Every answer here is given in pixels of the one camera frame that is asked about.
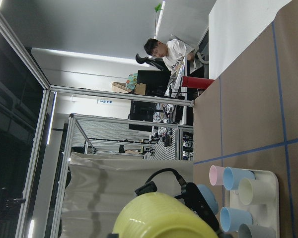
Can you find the pink plastic cup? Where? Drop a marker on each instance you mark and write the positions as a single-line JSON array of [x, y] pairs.
[[216, 175]]

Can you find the yellow plastic cup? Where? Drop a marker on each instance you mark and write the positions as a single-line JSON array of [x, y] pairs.
[[158, 215]]

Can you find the light blue cup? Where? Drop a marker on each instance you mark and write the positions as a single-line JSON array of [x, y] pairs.
[[231, 219], [232, 177]]

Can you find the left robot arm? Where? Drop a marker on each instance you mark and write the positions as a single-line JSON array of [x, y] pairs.
[[209, 197]]

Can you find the cream plastic cup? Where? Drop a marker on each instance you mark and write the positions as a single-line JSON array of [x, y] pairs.
[[255, 192]]

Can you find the grey plastic cup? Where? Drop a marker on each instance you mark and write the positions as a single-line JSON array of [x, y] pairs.
[[255, 231]]

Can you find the red cylinder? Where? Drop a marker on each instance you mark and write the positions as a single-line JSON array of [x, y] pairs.
[[196, 83]]

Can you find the seated person white shirt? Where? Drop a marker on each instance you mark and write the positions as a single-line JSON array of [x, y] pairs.
[[172, 53]]

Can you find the white serving tray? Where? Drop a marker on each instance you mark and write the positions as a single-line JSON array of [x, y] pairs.
[[266, 215]]

